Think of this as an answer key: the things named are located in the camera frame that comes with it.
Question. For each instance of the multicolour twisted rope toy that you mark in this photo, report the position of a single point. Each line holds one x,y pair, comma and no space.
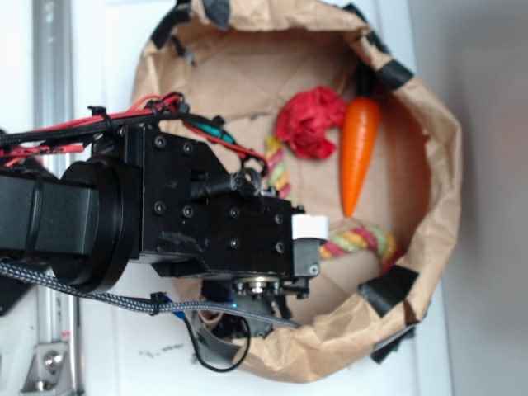
343,242

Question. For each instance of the orange plastic carrot toy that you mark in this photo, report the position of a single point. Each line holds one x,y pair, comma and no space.
358,136

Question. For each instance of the aluminium extrusion rail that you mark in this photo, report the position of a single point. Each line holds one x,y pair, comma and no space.
58,313

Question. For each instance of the brown paper bag bin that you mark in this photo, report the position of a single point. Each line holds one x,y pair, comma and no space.
244,60

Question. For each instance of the red crumpled paper ball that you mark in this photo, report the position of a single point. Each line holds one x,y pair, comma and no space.
304,120

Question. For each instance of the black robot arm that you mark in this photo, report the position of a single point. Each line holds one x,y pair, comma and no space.
82,224

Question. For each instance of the metal corner bracket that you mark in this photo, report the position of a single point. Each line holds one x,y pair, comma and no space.
50,371

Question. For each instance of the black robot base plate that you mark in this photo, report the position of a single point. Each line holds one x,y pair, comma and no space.
11,292

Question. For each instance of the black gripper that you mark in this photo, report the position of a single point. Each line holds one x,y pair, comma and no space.
198,220

